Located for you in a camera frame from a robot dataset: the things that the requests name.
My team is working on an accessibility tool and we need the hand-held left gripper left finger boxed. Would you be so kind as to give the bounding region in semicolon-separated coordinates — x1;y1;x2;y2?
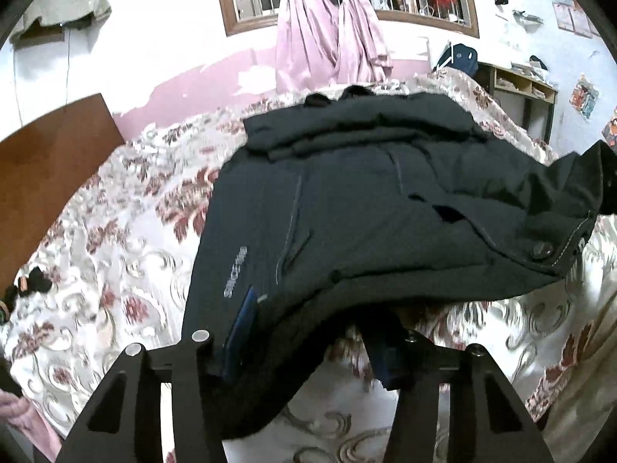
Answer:
57;286;257;463

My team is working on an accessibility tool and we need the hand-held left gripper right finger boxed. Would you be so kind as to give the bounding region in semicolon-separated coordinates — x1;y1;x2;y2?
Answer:
359;306;543;463

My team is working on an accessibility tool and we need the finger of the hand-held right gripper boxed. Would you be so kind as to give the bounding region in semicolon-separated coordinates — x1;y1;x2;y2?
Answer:
598;142;617;215

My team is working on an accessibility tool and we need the black jacket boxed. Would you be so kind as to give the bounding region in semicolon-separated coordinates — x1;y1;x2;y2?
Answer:
182;84;605;442

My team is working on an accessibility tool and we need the dark small clothes pile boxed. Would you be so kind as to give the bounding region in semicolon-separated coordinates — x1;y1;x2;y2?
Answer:
5;270;54;300

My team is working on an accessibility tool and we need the wooden shelf unit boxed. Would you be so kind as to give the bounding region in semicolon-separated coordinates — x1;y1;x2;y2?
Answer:
475;61;560;143

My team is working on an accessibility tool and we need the floral satin bedspread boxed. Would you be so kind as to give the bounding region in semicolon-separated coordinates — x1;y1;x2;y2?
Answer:
0;65;617;463

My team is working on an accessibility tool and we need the blue backpack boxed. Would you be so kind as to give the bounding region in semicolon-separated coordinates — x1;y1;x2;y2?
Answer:
431;42;479;78

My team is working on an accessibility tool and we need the pink fleece clothing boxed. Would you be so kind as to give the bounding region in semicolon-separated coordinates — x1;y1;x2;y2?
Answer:
0;390;56;463

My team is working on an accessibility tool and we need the wooden headboard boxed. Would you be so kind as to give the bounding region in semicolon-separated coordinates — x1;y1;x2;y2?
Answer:
0;93;127;295

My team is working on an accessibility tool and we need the pink curtain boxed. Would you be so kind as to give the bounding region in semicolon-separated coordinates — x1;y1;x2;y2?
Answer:
275;0;341;95
335;0;393;85

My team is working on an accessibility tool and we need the wooden framed barred window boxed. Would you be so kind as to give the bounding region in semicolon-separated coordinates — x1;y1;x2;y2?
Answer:
213;0;480;39

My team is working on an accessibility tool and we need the beige dust cover cloth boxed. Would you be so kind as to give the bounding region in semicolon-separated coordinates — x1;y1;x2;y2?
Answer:
10;0;113;42

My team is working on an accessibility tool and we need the colourful wall sticker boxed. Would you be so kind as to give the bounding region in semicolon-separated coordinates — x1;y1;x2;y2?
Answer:
569;74;601;119

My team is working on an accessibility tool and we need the wall calendar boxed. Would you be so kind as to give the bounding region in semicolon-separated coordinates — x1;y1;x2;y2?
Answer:
548;0;595;39

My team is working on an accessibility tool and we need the wooden wall shelf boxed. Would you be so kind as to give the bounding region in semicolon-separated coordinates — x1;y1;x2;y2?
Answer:
13;26;66;49

